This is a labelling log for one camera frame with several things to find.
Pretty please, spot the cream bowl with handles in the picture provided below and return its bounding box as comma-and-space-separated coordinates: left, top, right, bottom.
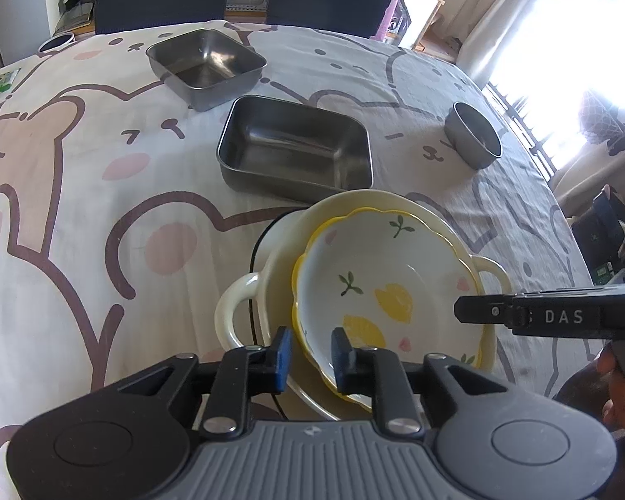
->
215, 189, 512, 423

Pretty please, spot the green snack packet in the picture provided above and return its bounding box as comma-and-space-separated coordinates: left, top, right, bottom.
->
0, 70, 22, 102

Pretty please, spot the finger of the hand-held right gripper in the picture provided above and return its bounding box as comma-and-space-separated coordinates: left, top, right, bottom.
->
454, 294, 516, 326

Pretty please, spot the purple cloth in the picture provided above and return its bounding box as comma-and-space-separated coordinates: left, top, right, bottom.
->
377, 0, 411, 43

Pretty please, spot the floral ceramic bowl yellow rim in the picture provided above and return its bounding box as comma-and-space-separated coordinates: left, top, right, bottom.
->
290, 207, 486, 411

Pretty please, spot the rectangular steel container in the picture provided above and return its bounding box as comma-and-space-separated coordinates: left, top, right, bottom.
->
216, 95, 373, 205

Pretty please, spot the black rimmed white plate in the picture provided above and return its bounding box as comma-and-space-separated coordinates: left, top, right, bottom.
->
250, 210, 313, 420

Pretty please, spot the small round steel bowl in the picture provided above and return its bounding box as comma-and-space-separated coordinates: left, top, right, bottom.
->
444, 102, 502, 170

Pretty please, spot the white curtain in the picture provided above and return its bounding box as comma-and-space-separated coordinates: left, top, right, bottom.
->
450, 0, 568, 89

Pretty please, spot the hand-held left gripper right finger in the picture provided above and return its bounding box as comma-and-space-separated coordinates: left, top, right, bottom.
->
330, 327, 508, 437

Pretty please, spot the bear printed tablecloth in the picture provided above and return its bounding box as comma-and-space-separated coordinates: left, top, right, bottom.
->
0, 20, 605, 500

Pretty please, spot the square steel container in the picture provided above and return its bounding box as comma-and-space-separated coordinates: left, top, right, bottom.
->
146, 28, 268, 113

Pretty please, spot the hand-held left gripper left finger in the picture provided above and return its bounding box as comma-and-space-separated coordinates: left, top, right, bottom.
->
117, 326, 294, 439

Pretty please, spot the grey waste bin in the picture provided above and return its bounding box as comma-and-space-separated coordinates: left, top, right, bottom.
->
38, 32, 76, 54

